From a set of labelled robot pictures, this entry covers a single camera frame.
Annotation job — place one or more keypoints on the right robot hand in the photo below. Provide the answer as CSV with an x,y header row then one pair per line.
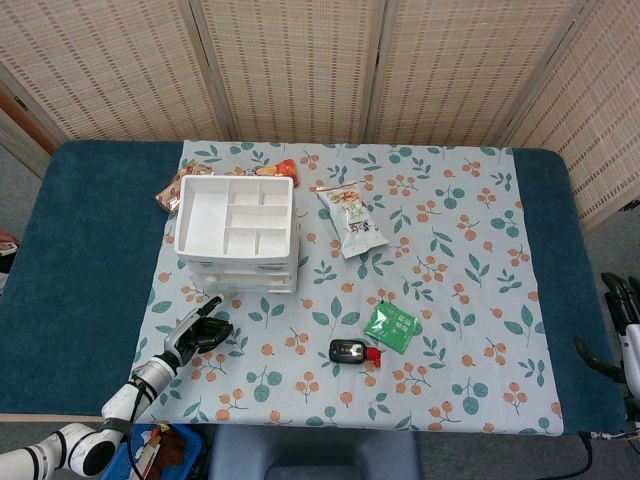
x,y
631,345

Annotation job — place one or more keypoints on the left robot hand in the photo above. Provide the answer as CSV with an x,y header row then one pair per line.
x,y
182,337

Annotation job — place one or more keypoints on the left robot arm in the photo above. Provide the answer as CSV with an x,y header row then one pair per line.
x,y
150,375

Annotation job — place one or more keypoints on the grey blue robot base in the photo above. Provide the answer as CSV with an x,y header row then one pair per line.
x,y
310,450

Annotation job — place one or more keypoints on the clear plastic drawer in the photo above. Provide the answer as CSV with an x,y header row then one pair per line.
x,y
245,287

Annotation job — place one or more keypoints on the clear drawer with green board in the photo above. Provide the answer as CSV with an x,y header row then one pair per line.
x,y
240,265

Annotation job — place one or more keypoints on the white plastic drawer organizer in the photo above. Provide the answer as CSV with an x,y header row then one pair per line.
x,y
230,256

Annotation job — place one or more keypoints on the brown crumpled item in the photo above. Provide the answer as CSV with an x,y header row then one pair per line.
x,y
172,450

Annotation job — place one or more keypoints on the teal table cover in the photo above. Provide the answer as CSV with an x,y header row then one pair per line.
x,y
75,275

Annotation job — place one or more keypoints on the blue plastic basket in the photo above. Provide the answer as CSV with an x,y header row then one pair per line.
x,y
117,467

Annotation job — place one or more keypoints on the red brown snack bag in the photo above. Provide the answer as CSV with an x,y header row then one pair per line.
x,y
170,192

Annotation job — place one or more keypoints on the black ink bottle red cap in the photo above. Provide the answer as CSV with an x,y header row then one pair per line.
x,y
347,350

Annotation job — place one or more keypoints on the floral print tablecloth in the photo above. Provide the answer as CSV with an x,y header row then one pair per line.
x,y
350,310

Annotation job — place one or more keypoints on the orange snack bag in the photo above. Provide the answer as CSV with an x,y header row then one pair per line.
x,y
285,170

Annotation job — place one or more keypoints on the pink and white item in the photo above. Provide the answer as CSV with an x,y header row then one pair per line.
x,y
6,240

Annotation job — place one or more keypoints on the white snack bag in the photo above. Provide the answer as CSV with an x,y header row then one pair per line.
x,y
355,225

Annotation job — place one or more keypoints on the green tea packet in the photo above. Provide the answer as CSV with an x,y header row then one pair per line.
x,y
392,327

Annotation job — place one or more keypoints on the bamboo folding screen panel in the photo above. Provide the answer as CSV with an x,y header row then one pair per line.
x,y
450,70
295,65
600,125
100,65

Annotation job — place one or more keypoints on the brown wooden frame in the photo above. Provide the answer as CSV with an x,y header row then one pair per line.
x,y
30,120

